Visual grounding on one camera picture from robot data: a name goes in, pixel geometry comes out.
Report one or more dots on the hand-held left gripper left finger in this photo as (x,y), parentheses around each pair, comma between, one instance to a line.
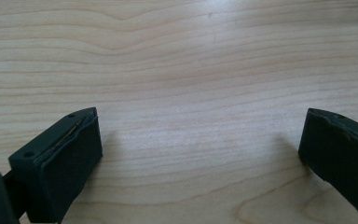
(59,168)

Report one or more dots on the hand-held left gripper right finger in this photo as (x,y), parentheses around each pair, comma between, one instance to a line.
(341,155)

